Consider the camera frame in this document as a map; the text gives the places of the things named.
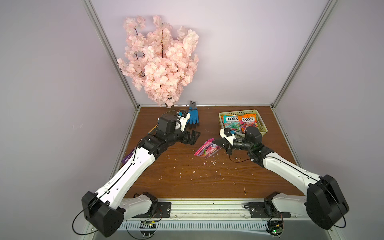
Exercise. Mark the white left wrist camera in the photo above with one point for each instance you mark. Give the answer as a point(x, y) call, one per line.
point(182, 119)

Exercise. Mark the right green circuit board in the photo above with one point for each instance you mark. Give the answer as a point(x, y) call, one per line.
point(275, 228)

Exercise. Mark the blue black garden glove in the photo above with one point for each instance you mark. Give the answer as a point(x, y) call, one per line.
point(193, 121)

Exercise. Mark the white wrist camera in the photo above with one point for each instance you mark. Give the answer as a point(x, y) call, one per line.
point(228, 134)
point(182, 119)

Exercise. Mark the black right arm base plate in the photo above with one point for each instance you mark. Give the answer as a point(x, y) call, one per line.
point(264, 210)

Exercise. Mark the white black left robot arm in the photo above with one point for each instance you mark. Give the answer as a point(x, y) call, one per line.
point(104, 209)

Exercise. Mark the teal yellow garden fork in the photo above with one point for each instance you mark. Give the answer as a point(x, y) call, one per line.
point(151, 129)

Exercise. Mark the aluminium mounting rail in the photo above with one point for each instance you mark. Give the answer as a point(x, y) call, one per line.
point(230, 216)

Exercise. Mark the orange candy bag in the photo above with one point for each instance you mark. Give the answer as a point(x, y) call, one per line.
point(248, 120)

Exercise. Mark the left green circuit board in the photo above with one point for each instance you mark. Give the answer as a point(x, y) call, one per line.
point(148, 229)

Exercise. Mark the teal candy bag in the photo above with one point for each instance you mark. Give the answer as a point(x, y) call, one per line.
point(232, 122)

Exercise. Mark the light green plastic basket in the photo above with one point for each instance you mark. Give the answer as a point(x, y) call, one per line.
point(261, 125)

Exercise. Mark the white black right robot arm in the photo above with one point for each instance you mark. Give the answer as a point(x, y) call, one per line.
point(322, 200)

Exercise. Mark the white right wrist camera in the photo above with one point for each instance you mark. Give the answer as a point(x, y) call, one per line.
point(228, 134)

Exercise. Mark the purple candy bag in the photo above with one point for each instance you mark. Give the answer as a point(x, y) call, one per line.
point(207, 149)
point(124, 161)

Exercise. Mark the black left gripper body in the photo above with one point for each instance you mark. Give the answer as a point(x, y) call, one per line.
point(176, 137)

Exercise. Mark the green circuit board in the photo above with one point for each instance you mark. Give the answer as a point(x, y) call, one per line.
point(275, 228)
point(148, 229)

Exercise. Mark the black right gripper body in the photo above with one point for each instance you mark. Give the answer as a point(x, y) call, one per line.
point(227, 144)

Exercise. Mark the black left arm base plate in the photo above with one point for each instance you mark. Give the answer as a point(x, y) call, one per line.
point(161, 210)

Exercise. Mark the pink blossom artificial tree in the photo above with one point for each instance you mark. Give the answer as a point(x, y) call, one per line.
point(158, 63)

